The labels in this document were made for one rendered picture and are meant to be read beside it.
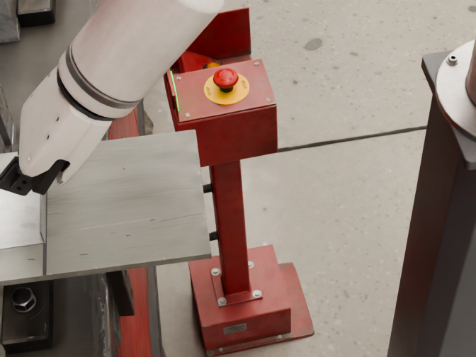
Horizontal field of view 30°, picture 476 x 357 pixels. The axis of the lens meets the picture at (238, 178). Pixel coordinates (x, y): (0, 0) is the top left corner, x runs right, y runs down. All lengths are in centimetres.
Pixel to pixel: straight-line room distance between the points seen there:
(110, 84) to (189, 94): 61
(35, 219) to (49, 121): 18
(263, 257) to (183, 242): 104
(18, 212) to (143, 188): 14
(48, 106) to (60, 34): 54
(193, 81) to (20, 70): 27
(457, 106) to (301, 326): 105
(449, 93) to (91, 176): 43
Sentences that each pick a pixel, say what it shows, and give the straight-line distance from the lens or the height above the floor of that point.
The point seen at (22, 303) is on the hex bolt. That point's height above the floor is 92.
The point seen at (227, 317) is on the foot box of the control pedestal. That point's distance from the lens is 192.
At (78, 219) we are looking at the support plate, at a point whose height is 100.
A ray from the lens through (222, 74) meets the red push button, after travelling 139.
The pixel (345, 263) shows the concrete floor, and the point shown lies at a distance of 213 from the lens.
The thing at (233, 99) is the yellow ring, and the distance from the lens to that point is 139.
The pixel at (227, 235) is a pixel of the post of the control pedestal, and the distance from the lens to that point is 175.
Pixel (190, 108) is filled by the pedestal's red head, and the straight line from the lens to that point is 139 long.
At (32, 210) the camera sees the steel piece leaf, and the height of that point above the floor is 100.
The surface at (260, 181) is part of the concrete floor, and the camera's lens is 228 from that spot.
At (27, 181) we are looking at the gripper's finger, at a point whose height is 107.
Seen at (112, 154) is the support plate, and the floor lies 100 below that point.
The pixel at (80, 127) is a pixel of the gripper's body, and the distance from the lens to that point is 84.
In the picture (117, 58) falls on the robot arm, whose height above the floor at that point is 125.
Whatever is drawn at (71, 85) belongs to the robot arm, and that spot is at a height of 122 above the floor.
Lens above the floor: 179
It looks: 52 degrees down
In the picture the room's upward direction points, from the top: 5 degrees counter-clockwise
